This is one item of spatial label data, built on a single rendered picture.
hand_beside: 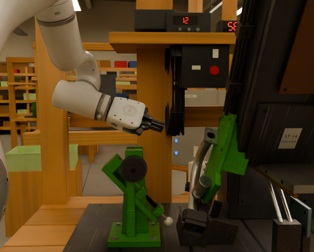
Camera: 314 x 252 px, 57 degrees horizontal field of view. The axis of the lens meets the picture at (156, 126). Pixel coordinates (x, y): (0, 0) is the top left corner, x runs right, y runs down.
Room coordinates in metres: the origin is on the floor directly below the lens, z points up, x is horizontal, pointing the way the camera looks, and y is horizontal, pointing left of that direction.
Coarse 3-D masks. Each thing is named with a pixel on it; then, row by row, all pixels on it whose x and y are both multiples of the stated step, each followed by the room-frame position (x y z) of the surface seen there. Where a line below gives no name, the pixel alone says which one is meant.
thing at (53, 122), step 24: (144, 0) 1.15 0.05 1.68; (168, 0) 1.16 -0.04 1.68; (48, 72) 1.14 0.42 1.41; (144, 72) 1.15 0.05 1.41; (48, 96) 1.14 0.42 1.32; (144, 96) 1.15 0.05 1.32; (168, 96) 1.16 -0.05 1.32; (48, 120) 1.14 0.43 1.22; (48, 144) 1.14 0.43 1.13; (144, 144) 1.15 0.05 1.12; (168, 144) 1.16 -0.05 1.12; (48, 168) 1.14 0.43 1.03; (168, 168) 1.16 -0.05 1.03; (48, 192) 1.14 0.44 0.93; (168, 192) 1.16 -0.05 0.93
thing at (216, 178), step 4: (220, 172) 0.79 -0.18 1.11; (212, 176) 0.80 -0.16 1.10; (216, 176) 0.77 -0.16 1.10; (220, 176) 0.78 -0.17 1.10; (212, 180) 0.79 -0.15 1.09; (216, 180) 0.76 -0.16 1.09; (220, 180) 0.77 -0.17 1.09; (212, 184) 0.77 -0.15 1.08; (216, 184) 0.75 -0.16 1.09; (220, 184) 0.76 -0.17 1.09; (208, 188) 0.80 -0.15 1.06; (212, 188) 0.77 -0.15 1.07; (216, 188) 0.76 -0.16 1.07; (208, 192) 0.79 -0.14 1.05; (212, 192) 0.78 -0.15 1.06; (204, 196) 0.82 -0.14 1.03; (208, 196) 0.79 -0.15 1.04; (212, 196) 0.79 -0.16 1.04; (204, 200) 0.81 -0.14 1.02; (208, 200) 0.81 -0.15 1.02
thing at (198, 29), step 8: (168, 16) 1.07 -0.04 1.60; (176, 16) 1.07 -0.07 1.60; (184, 16) 1.07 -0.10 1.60; (192, 16) 1.07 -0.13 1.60; (200, 16) 1.07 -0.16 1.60; (208, 16) 1.07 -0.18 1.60; (168, 24) 1.07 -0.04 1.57; (176, 24) 1.07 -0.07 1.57; (184, 24) 1.07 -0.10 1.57; (192, 24) 1.07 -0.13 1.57; (200, 24) 1.07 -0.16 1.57; (208, 24) 1.07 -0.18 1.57
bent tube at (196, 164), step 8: (208, 128) 0.89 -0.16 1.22; (208, 136) 0.90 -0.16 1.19; (216, 136) 0.87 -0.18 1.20; (200, 144) 0.91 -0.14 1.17; (208, 144) 0.88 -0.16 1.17; (216, 144) 0.86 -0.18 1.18; (200, 152) 0.92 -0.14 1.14; (200, 160) 0.93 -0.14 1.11; (192, 168) 0.93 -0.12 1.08; (200, 168) 0.93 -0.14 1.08; (192, 176) 0.91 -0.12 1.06; (192, 184) 0.89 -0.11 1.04; (192, 200) 0.84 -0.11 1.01; (192, 208) 0.82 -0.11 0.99
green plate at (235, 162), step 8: (224, 112) 0.88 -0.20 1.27; (224, 120) 0.85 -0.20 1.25; (232, 120) 0.78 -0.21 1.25; (224, 128) 0.83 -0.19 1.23; (232, 128) 0.78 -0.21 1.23; (224, 136) 0.80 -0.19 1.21; (232, 136) 0.80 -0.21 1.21; (224, 144) 0.78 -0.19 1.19; (232, 144) 0.80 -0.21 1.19; (216, 152) 0.84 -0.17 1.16; (224, 152) 0.78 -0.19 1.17; (232, 152) 0.80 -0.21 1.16; (240, 152) 0.80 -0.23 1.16; (216, 160) 0.81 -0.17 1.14; (224, 160) 0.80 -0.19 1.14; (232, 160) 0.80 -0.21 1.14; (240, 160) 0.80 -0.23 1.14; (208, 168) 0.87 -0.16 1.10; (216, 168) 0.79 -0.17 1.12; (224, 168) 0.80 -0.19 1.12; (232, 168) 0.80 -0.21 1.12; (240, 168) 0.80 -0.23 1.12
